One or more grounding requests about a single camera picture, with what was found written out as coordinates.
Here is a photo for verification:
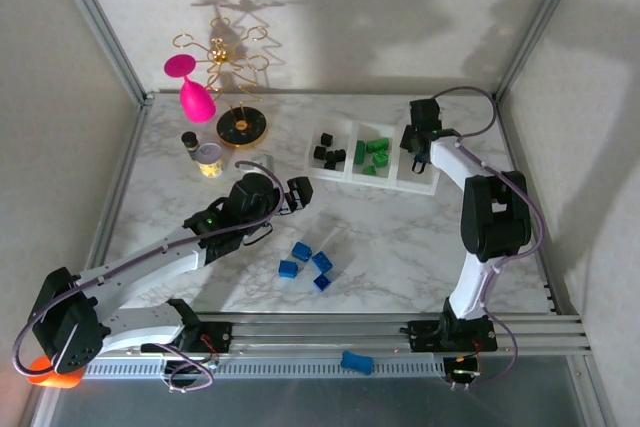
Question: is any white plastic container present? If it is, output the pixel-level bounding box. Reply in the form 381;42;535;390
394;122;442;196
305;116;354;182
348;120;402;188

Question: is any pineapple can with yellow label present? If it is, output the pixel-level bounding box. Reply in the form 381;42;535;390
194;142;225;179

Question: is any spice jar with black lid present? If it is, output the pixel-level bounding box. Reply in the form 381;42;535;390
180;130;199;159

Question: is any pink plastic goblet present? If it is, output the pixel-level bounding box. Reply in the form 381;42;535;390
163;54;217;124

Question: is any blue bone-shaped object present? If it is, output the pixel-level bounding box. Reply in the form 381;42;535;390
340;350;372;376

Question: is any orange plastic object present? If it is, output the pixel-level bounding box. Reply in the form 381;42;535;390
27;355;82;390

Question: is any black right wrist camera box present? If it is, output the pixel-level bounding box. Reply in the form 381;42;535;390
409;98;442;133

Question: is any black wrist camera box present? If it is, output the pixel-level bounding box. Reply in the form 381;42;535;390
287;176;315;212
409;98;442;133

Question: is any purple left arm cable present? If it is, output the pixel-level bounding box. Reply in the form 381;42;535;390
12;160;286;393

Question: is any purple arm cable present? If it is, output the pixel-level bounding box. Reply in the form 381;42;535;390
427;85;546;393
12;160;286;393

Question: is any small metal bracket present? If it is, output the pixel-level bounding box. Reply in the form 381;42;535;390
249;152;277;174

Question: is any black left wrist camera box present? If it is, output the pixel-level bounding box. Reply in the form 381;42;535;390
287;176;315;212

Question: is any gold wire rack, black base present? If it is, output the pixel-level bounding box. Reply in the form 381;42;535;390
172;14;289;149

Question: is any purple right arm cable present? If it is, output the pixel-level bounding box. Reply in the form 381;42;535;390
427;85;546;393

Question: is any aluminium table edge rail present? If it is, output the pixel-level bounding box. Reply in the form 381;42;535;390
84;94;154;273
497;94;569;316

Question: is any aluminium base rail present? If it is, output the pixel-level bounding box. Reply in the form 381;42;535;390
192;311;596;356

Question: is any aluminium frame post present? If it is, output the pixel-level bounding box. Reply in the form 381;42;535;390
492;0;594;101
47;0;152;104

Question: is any slotted grey cable duct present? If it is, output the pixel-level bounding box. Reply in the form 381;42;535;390
82;357;449;381

